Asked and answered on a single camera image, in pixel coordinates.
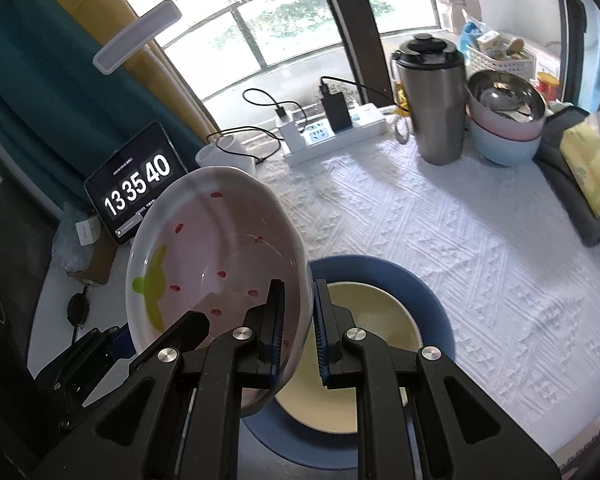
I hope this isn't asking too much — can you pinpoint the cream yellow bowl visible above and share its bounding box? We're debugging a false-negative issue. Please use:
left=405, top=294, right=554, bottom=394
left=276, top=282, right=422, bottom=436

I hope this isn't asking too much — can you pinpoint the pink strawberry bowl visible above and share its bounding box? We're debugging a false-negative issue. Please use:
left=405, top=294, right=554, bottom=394
left=125, top=167, right=313, bottom=415

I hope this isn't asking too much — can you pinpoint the large blue bowl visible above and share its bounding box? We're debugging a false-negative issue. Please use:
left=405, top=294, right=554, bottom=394
left=239, top=255, right=455, bottom=479

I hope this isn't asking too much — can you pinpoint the white charger plug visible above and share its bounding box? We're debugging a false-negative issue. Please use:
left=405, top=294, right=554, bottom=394
left=276, top=107, right=306, bottom=153

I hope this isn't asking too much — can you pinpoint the cardboard box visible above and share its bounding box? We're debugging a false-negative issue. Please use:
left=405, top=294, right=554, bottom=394
left=66, top=231, right=118, bottom=285

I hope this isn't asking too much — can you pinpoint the tablet showing clock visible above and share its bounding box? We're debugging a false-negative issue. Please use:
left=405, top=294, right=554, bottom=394
left=84, top=122, right=186, bottom=246

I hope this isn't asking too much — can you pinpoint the small white box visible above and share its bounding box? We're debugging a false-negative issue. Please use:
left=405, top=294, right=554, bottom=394
left=76, top=216, right=102, bottom=247

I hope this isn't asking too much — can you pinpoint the white tablecloth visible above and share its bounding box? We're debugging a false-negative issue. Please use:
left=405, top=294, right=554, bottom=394
left=26, top=131, right=600, bottom=461

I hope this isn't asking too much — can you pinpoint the white power strip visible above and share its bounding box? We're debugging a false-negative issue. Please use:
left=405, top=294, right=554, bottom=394
left=283, top=103, right=388, bottom=167

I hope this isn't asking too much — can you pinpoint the black charger plug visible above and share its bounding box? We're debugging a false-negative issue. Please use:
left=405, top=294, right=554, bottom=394
left=320, top=84, right=352, bottom=132

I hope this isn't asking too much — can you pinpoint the light blue bowl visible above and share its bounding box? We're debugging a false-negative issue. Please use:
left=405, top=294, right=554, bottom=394
left=467, top=118, right=542, bottom=167

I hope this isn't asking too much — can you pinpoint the steel tumbler with lid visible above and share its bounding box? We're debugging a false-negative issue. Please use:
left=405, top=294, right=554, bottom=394
left=392, top=32, right=466, bottom=166

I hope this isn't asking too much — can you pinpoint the white plastic basket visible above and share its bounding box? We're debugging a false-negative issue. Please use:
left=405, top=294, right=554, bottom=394
left=466, top=46, right=536, bottom=80

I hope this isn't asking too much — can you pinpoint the teal curtain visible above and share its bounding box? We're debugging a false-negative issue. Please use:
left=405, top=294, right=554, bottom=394
left=0, top=0, right=204, bottom=209

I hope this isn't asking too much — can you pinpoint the yellow red jar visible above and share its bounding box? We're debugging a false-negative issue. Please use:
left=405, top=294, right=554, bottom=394
left=536, top=72, right=560, bottom=102

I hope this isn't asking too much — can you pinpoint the yellow curtain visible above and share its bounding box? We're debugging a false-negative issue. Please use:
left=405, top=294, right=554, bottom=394
left=56, top=0, right=218, bottom=140

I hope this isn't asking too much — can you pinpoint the black round cable device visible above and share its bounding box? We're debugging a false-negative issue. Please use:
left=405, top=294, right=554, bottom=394
left=67, top=288, right=90, bottom=327

